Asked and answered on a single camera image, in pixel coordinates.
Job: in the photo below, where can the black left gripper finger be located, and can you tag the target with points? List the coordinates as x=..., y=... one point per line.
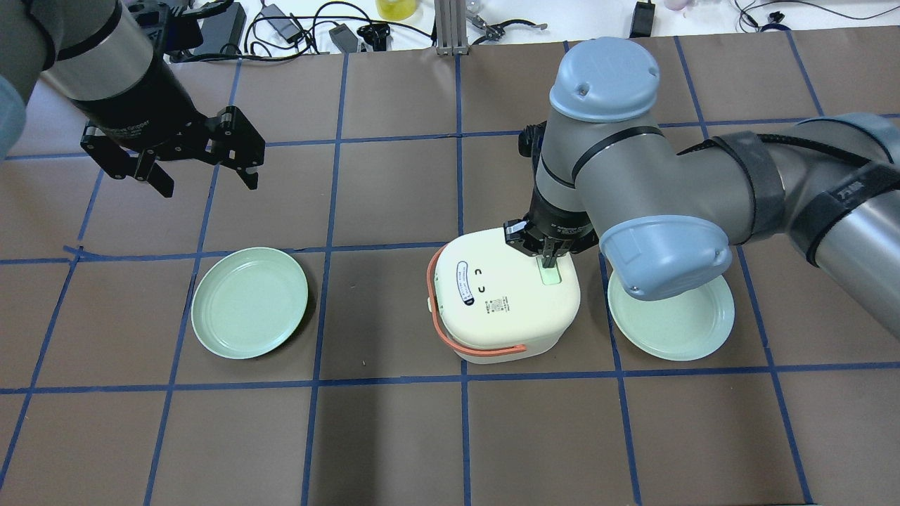
x=229, y=139
x=118, y=164

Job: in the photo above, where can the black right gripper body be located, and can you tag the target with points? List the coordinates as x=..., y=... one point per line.
x=559, y=219

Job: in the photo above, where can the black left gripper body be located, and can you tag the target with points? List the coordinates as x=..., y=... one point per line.
x=144, y=95

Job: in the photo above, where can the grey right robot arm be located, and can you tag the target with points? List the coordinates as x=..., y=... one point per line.
x=606, y=175

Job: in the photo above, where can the pale green plate right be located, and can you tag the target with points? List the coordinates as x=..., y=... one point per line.
x=689, y=326

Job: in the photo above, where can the pale green plate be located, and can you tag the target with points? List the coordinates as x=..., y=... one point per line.
x=689, y=326
x=249, y=303

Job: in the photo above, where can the black power adapter brick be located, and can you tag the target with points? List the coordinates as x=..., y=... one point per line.
x=343, y=38

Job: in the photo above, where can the pale green plate left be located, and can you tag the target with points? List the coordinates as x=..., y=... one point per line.
x=249, y=303

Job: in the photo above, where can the yellow liquid container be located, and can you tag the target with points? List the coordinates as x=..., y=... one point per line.
x=396, y=10

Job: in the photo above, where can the aluminium frame post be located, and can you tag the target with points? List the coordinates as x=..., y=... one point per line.
x=450, y=24

